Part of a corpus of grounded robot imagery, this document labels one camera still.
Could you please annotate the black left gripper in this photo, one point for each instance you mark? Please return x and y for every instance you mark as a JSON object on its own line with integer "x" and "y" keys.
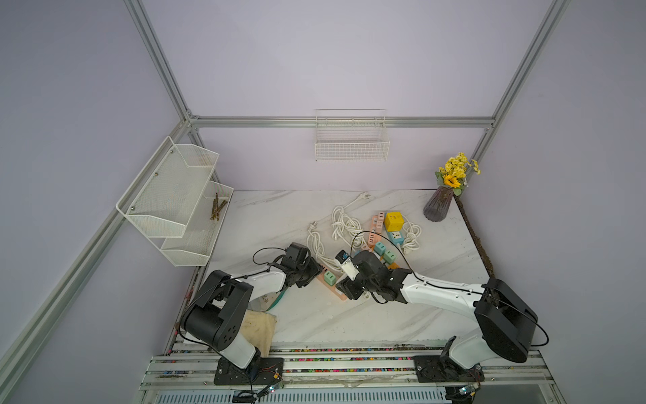
{"x": 315, "y": 268}

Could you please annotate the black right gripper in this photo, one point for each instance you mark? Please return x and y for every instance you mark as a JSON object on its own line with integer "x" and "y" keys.
{"x": 348, "y": 289}

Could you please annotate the green plug adapter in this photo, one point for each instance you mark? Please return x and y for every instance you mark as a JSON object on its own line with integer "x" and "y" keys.
{"x": 329, "y": 278}

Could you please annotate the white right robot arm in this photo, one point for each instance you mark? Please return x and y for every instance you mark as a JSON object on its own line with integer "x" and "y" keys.
{"x": 505, "y": 323}

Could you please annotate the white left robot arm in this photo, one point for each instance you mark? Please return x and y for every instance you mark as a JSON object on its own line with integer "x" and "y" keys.
{"x": 214, "y": 318}

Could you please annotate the teal plug adapter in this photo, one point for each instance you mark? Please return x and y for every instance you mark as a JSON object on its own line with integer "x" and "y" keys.
{"x": 379, "y": 248}

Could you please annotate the yellow cube socket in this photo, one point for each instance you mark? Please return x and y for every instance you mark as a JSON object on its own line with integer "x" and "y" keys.
{"x": 394, "y": 221}

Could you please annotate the teal power strip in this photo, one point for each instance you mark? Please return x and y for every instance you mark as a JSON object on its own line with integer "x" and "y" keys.
{"x": 396, "y": 237}

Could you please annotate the pink power strip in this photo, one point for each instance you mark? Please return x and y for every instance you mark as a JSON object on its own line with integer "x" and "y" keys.
{"x": 375, "y": 229}

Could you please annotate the beige cloth glove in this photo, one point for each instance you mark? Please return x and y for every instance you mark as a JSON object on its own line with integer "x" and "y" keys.
{"x": 258, "y": 328}

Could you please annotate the purple ribbed glass vase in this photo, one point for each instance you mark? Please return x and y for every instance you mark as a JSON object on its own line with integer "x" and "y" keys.
{"x": 437, "y": 207}

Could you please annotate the brown sticks on shelf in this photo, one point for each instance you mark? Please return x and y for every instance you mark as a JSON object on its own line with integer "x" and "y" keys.
{"x": 217, "y": 207}

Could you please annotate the yellow artificial flower bouquet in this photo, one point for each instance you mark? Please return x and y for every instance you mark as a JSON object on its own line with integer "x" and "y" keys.
{"x": 453, "y": 175}

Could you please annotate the white mesh two-tier shelf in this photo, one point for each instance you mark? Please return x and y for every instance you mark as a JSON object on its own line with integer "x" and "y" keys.
{"x": 170, "y": 203}

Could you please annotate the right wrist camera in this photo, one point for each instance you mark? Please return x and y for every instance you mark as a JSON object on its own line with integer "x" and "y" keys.
{"x": 347, "y": 265}

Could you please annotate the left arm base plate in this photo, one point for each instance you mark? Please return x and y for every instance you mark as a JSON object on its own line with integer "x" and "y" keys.
{"x": 261, "y": 371}

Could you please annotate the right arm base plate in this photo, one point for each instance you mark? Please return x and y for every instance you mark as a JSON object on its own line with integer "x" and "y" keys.
{"x": 437, "y": 369}

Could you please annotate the white wire wall basket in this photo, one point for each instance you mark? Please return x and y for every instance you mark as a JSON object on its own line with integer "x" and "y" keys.
{"x": 351, "y": 135}

